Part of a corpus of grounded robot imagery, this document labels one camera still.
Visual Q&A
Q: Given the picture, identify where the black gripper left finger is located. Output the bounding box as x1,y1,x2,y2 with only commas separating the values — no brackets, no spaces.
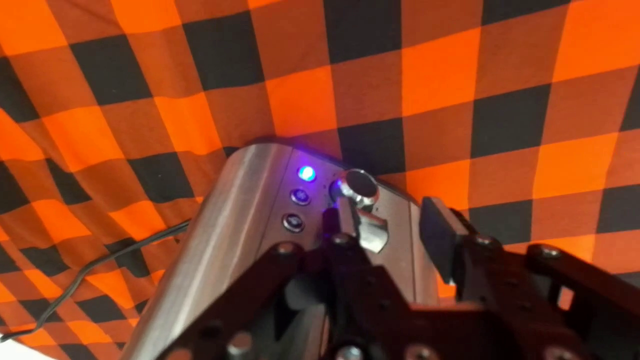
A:
167,206,417,360

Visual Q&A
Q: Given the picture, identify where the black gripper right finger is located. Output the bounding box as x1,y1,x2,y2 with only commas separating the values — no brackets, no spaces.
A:
419,195,640,360

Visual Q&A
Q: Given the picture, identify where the silver metal toaster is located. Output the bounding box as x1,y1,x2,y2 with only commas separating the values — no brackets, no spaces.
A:
118,139,463,360

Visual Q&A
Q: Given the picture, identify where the orange black checkered tablecloth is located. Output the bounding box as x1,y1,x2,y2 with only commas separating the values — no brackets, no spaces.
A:
0,0,640,360

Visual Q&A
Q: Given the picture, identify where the black power cable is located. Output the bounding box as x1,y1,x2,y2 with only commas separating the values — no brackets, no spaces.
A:
0,218,193,343

